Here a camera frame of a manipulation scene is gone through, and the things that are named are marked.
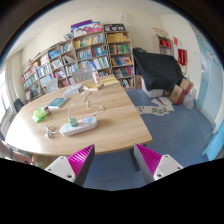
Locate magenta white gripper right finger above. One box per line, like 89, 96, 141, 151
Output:
134, 144, 183, 184

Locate yellow book stack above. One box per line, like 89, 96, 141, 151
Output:
101, 77, 119, 87

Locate papers on floor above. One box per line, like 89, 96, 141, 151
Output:
136, 97, 174, 116

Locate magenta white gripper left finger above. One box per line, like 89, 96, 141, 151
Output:
46, 144, 95, 186

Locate teal book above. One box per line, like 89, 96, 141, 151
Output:
48, 97, 68, 109

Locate wooden table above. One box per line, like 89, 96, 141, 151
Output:
6, 84, 152, 156

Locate translucent mesh chair back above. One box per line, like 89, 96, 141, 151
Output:
72, 68, 93, 83

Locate wooden bookshelf with books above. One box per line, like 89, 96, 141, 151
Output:
21, 22, 135, 101

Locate green plastic bag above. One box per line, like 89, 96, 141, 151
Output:
32, 107, 46, 123

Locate green white charger plug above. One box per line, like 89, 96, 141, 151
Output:
69, 117, 78, 127

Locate white power strip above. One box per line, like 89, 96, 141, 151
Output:
59, 117, 98, 136

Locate white charger cable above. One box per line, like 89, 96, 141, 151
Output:
67, 89, 94, 120

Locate red hanging banner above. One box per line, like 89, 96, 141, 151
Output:
178, 49, 187, 66

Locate black cloth covered furniture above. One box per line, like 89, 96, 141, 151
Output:
133, 49, 184, 90

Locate small silver metal clip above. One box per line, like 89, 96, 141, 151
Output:
44, 123, 57, 138

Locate brown cardboard box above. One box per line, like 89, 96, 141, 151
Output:
170, 85, 184, 105

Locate white power strip cord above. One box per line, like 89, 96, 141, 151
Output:
80, 85, 106, 118

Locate grey box on table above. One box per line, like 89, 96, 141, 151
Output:
63, 84, 83, 97

